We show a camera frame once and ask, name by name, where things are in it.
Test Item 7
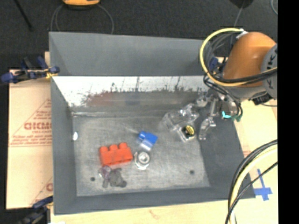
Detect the brown cardboard board red print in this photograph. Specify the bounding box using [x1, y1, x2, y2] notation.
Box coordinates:
[6, 69, 54, 210]

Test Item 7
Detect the yellow and black small thing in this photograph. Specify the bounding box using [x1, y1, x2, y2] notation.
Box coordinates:
[182, 124, 195, 136]

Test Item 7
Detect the grey metal bin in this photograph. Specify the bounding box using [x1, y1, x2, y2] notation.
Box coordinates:
[48, 31, 256, 214]

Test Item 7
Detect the clear round glass thing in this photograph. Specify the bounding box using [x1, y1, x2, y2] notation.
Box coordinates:
[134, 151, 151, 171]

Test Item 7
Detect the grey toy animal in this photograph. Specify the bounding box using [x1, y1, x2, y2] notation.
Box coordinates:
[102, 168, 128, 189]

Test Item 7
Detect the orange-red toy brick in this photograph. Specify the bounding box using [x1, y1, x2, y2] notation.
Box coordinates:
[99, 142, 134, 168]

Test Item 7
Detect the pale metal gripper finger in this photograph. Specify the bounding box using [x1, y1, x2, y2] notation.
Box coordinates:
[198, 116, 217, 141]
[186, 96, 209, 120]

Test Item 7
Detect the clear plastic box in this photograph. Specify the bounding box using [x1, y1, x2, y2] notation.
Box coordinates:
[160, 103, 199, 142]

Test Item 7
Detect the clear purple small thing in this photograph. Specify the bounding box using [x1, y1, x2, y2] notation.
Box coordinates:
[98, 165, 112, 179]

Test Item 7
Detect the black cylinder on white bracket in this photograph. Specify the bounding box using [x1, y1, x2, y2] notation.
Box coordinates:
[250, 93, 273, 106]

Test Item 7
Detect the blue and clear small bottle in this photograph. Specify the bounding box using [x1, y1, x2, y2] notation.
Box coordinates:
[136, 131, 159, 152]

